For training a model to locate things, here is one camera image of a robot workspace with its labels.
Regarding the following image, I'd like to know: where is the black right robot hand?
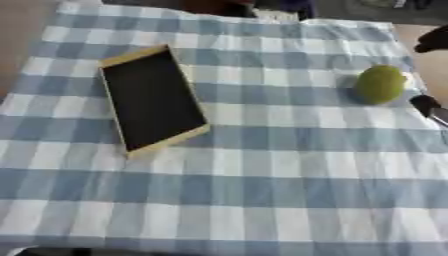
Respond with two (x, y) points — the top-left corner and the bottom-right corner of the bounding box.
(407, 24), (448, 130)

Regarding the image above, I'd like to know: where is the green toy fruit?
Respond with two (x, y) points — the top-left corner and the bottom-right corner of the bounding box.
(353, 64), (410, 106)

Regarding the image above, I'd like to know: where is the tan cardboard box black inside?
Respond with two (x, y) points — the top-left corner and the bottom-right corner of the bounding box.
(96, 43), (212, 160)

